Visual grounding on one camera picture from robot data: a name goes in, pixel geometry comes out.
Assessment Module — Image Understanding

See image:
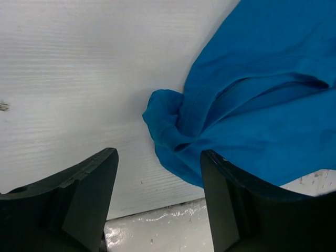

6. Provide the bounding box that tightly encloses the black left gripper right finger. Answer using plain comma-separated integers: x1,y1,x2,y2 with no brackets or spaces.
200,150,335,251

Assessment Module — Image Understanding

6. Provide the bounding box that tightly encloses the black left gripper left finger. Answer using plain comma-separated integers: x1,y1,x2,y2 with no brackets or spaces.
1,148,119,251

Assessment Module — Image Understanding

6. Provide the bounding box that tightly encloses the blue t shirt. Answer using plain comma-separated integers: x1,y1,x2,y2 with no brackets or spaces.
143,1,335,186

